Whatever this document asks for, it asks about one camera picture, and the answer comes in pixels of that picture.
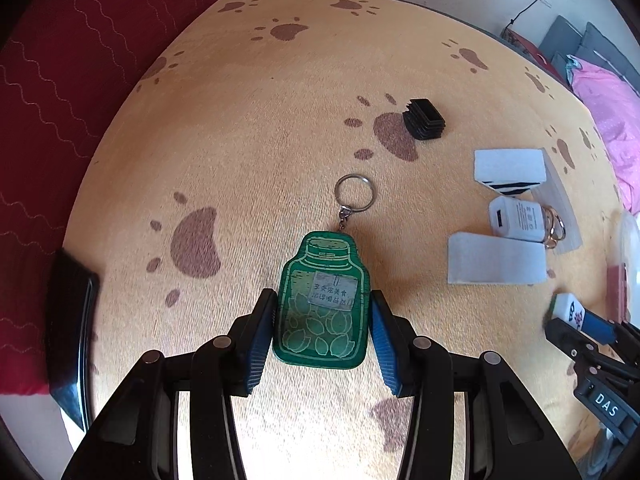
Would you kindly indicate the mahjong tile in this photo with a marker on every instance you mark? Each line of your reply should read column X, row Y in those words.
column 567, row 306

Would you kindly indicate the red quilted cloth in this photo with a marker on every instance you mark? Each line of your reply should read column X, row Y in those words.
column 75, row 85

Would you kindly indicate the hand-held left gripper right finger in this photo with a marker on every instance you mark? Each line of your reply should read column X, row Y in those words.
column 384, row 347

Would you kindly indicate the clear plastic box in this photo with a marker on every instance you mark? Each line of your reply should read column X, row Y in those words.
column 625, row 250

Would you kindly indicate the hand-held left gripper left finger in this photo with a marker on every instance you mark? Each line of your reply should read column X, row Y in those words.
column 260, row 345

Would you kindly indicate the black flat tray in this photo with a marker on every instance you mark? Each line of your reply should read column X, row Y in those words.
column 70, row 340

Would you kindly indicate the white power adapter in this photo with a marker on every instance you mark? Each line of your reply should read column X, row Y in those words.
column 517, row 220

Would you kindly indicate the grey pillow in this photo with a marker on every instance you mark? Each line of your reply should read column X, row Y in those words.
column 560, row 42
column 607, row 52

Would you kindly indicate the metal key rings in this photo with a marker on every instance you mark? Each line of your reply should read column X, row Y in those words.
column 555, row 232

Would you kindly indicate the black striped white card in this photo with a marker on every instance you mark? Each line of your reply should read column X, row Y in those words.
column 509, row 188

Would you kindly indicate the black ribbed plastic cap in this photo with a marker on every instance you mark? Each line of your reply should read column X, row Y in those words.
column 424, row 121

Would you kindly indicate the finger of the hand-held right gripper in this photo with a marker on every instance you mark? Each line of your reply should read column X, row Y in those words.
column 600, row 326
column 565, row 336

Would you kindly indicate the pink blanket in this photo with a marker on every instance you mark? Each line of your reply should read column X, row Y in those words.
column 610, row 115

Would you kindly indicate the red patterned bag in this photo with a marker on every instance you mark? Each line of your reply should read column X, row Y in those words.
column 532, row 52

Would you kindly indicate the orange paw print blanket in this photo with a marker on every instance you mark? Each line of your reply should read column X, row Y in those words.
column 250, row 135

